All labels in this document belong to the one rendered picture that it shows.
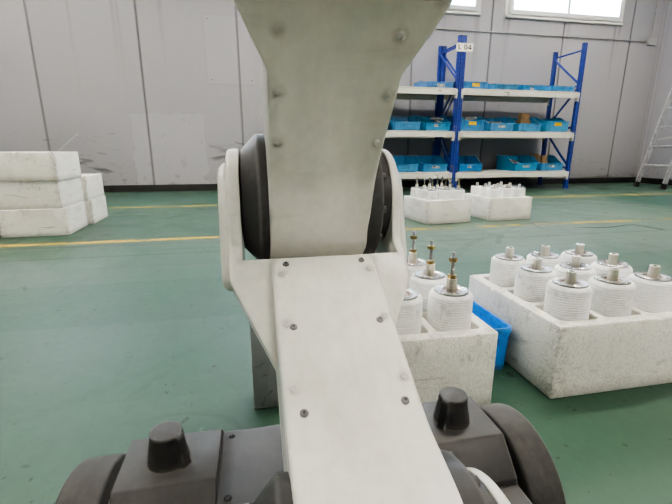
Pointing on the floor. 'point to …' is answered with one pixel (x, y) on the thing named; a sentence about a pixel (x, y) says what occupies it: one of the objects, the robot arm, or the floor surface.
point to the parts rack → (487, 131)
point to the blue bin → (495, 330)
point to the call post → (262, 375)
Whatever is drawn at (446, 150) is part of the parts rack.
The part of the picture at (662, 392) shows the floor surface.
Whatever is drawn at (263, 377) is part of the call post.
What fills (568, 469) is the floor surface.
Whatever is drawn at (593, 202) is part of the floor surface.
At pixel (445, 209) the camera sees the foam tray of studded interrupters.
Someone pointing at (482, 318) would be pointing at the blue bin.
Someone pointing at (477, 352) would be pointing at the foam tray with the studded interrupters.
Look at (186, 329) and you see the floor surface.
